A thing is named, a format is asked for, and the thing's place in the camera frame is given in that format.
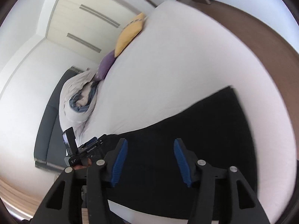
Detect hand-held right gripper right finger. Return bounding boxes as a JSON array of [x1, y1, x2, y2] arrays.
[[173, 138, 265, 224]]

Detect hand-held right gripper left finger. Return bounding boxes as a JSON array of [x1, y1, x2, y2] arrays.
[[30, 138, 128, 224]]

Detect black pants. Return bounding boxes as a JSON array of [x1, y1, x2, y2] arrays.
[[82, 86, 258, 222]]

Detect person's left hand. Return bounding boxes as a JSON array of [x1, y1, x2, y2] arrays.
[[72, 159, 92, 170]]

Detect dark grey headboard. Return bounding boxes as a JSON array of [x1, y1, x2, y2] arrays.
[[34, 67, 81, 168]]

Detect white crumpled duvet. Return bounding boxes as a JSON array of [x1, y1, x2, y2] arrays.
[[58, 69, 101, 145]]

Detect purple pillow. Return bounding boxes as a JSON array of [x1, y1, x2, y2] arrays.
[[95, 50, 117, 81]]

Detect white bed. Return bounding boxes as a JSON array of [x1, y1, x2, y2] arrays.
[[58, 0, 298, 224]]

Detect yellow pillow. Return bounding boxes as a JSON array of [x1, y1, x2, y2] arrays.
[[114, 12, 147, 58]]

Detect cream wardrobe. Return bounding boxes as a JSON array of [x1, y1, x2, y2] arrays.
[[45, 0, 161, 62]]

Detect brown wooden bed frame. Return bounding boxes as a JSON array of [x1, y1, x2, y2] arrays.
[[180, 0, 299, 145]]

